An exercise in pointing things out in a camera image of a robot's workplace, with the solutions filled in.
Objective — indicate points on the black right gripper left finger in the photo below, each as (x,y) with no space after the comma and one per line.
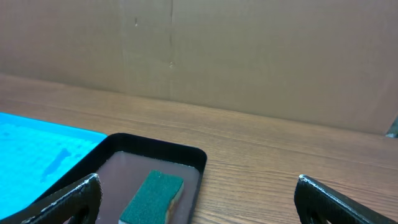
(77,203)

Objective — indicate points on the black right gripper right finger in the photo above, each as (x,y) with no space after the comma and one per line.
(317,203)

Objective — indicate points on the green sponge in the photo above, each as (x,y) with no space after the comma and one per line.
(155,200)

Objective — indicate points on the black water tray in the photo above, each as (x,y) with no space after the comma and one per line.
(123,161)

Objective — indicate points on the blue plastic tray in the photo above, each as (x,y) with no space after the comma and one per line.
(34,155)

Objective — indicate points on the cardboard backdrop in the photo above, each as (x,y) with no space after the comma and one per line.
(325,62)

